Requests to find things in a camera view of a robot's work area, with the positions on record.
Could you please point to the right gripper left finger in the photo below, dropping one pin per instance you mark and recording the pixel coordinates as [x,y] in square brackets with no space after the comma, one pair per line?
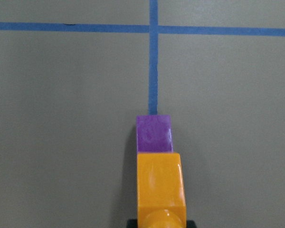
[132,224]

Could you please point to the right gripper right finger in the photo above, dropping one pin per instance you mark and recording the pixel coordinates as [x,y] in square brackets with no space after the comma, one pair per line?
[191,224]

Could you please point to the orange trapezoid block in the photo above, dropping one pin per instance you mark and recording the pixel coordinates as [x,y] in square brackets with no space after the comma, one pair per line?
[160,191]

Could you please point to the purple trapezoid block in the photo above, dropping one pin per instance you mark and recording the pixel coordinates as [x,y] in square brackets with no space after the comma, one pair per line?
[154,133]

